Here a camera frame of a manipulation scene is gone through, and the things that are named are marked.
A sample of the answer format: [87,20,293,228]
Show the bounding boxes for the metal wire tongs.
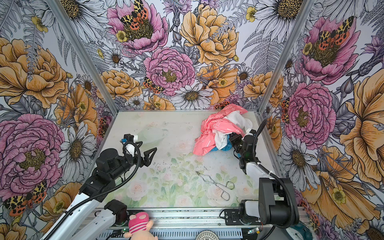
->
[196,171,235,202]

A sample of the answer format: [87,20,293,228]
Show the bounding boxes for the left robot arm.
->
[42,134,157,240]

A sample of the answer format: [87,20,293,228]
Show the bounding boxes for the round white vent disc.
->
[195,230,220,240]

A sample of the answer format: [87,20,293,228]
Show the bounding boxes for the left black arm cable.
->
[44,140,142,240]

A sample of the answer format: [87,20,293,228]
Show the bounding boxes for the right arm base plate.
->
[219,209,262,226]

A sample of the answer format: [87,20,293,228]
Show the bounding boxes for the white cloth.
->
[212,111,253,149]

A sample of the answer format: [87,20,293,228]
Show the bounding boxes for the teal blue cloth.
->
[211,140,233,152]

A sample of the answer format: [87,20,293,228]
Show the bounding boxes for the aluminium front rail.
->
[89,206,310,240]

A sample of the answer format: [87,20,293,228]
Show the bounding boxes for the pink striped plush toy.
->
[124,212,158,240]

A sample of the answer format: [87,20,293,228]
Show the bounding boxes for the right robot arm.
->
[229,130,300,229]

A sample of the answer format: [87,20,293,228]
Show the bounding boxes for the pink patterned cloth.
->
[193,104,253,156]

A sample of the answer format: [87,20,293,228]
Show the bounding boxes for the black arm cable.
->
[44,140,142,240]
[252,119,298,229]

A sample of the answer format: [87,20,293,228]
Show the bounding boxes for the green alarm clock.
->
[286,222,314,240]

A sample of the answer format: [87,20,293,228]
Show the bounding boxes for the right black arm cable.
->
[252,119,298,229]

